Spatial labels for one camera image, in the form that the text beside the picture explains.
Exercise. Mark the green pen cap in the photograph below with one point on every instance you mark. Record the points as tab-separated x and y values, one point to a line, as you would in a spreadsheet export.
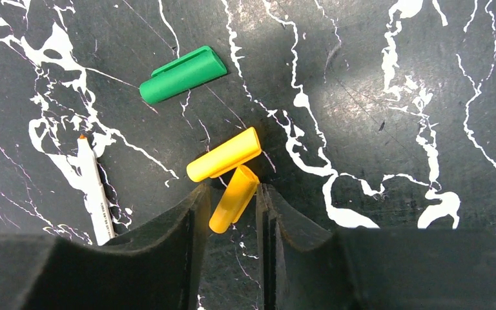
188	71

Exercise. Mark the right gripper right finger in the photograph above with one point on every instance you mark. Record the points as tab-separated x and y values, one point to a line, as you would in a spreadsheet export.
304	266

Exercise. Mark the white marker pen yellow end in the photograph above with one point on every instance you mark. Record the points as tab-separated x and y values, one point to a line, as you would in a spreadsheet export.
97	203

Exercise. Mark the orange-yellow pen cap lower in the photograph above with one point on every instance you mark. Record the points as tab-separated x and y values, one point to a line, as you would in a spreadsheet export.
235	199

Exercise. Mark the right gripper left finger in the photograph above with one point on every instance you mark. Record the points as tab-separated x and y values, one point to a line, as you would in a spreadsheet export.
154	266

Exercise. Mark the yellow pen cap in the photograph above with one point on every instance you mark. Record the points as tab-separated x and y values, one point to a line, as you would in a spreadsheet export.
234	152

